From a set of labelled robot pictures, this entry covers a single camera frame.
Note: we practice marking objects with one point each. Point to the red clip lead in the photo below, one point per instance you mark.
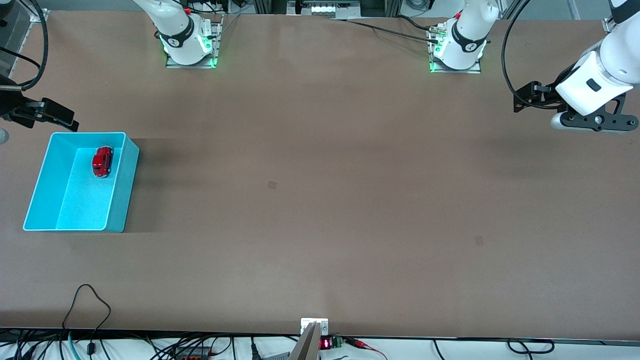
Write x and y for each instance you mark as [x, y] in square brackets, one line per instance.
[357, 343]

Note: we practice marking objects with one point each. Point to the aluminium frame rack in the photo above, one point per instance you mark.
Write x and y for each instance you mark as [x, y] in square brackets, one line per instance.
[392, 6]

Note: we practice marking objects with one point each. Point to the red digit display module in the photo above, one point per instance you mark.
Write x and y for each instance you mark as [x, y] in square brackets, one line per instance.
[326, 343]

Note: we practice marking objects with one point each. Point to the red beetle toy car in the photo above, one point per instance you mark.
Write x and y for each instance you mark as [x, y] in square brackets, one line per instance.
[102, 161]

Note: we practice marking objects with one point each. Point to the grey metal bar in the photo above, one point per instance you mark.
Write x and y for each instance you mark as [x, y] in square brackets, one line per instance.
[306, 347]

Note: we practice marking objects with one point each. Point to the blue plastic box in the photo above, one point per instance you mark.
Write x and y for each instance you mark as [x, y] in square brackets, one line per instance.
[75, 210]

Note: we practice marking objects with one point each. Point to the lit white device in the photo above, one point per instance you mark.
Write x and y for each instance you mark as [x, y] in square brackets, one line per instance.
[325, 8]

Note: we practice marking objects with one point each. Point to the metal table corner bracket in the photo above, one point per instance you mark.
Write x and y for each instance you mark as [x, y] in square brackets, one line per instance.
[42, 16]
[610, 25]

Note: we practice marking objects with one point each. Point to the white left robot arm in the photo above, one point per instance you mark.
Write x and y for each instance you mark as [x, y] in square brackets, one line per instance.
[467, 35]

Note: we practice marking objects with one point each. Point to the white mounting bracket plate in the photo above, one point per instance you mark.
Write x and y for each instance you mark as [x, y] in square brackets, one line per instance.
[306, 322]

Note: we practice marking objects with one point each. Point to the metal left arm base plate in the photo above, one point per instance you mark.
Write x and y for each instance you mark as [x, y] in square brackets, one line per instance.
[475, 70]

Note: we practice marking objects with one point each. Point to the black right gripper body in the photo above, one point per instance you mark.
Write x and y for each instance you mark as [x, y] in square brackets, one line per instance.
[14, 106]

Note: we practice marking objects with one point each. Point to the black power strip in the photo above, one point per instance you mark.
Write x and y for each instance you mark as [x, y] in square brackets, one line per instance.
[192, 354]

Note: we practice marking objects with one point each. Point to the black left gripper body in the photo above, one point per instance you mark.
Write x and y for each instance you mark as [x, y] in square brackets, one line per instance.
[549, 96]

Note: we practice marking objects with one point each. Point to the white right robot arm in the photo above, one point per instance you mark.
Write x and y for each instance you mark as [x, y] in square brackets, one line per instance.
[180, 30]

